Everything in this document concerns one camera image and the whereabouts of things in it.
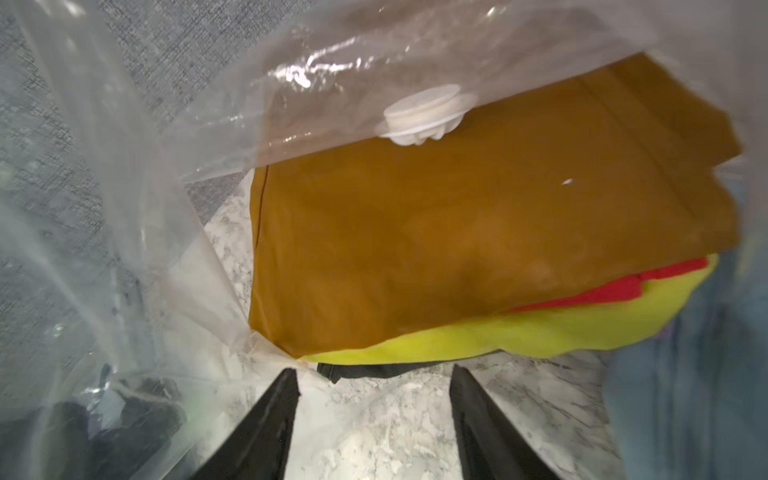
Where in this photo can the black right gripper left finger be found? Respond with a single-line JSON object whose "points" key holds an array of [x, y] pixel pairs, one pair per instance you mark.
{"points": [[258, 448]]}

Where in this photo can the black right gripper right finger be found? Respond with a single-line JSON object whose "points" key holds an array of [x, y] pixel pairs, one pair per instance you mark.
{"points": [[489, 446]]}

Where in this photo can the light blue trousers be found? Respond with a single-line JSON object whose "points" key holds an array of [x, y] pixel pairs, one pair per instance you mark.
{"points": [[692, 402]]}

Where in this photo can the clear plastic vacuum bag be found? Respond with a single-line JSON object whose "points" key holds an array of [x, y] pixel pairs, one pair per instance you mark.
{"points": [[127, 253]]}

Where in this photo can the white vacuum bag valve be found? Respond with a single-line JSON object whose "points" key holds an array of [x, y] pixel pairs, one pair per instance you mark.
{"points": [[429, 114]]}

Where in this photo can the black folded garment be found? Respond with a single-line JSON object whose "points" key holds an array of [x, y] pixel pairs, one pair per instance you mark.
{"points": [[334, 373]]}

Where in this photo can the red folded garment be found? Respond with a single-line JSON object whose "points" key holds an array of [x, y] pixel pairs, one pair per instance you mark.
{"points": [[621, 290]]}

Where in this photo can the yellow folded garment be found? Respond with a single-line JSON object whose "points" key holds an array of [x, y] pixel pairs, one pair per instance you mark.
{"points": [[539, 333]]}

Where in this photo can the brown folded garment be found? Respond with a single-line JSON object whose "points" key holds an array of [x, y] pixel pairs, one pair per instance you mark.
{"points": [[537, 197]]}

